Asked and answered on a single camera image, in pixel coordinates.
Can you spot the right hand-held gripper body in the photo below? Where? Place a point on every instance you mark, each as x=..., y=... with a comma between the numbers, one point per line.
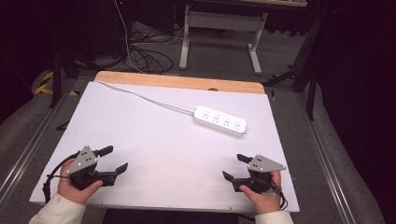
x=264, y=165

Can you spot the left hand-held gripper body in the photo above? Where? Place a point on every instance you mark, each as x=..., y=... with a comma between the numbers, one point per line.
x=82, y=162

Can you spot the person's left hand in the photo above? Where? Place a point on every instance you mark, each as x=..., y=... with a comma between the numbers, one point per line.
x=73, y=193

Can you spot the person's right hand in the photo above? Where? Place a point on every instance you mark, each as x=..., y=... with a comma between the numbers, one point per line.
x=264, y=200

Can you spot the white board mat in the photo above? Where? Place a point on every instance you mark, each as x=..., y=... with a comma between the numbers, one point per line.
x=155, y=149

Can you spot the white power strip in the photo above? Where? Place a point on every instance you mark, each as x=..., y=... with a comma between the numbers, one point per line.
x=219, y=120

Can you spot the black metal stand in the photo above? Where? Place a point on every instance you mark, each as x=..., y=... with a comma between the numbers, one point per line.
x=311, y=93
x=56, y=77

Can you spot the yellow black floor tape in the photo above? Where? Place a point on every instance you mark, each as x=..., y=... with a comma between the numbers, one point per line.
x=43, y=84

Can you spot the wooden table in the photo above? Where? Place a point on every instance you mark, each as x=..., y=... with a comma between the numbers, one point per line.
x=174, y=81

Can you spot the dark curtain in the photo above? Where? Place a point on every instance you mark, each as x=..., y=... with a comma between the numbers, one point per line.
x=361, y=93
x=18, y=46

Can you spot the white-framed desk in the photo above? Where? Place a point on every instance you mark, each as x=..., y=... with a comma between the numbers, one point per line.
x=222, y=21

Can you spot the metal floor rail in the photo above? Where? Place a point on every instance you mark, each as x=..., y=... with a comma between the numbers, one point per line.
x=327, y=168
x=28, y=152

